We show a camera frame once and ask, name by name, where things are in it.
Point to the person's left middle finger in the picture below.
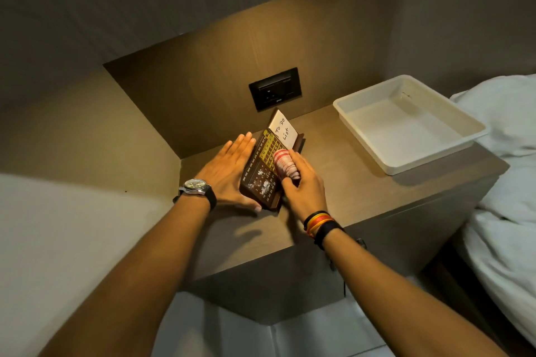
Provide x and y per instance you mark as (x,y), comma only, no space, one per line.
(245,144)

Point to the person's left forearm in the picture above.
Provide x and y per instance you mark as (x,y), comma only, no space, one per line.
(138,273)

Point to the white handwritten note card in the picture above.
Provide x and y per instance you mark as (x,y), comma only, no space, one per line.
(284,128)

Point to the black wristband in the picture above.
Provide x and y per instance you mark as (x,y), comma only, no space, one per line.
(328,230)

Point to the grey wooden bedside cabinet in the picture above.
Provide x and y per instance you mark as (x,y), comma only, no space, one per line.
(377,210)

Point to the white plastic tray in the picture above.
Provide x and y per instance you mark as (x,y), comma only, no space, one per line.
(402,126)

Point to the white bed sheet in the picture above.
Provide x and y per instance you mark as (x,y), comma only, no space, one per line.
(502,185)

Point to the grey wooden overhead cabinet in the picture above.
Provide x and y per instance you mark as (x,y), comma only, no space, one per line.
(125,5)

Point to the person's left thumb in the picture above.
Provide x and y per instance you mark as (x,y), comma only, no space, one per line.
(246,204)

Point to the person's left little finger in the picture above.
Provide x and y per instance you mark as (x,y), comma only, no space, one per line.
(225,152)

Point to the person's right forearm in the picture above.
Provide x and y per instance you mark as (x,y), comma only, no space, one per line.
(402,306)

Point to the black wall socket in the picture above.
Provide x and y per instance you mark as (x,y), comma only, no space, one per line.
(275,89)

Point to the brown desk calendar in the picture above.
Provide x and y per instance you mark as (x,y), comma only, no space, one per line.
(259,177)

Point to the red and white striped cloth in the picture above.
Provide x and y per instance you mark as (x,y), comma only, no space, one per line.
(286,164)

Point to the person's right hand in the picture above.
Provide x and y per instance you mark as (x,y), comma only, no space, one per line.
(308,195)

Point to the person's left hand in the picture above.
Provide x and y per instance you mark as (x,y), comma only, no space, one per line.
(224,177)

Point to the person's right thumb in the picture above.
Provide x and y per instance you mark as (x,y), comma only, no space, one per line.
(288,190)

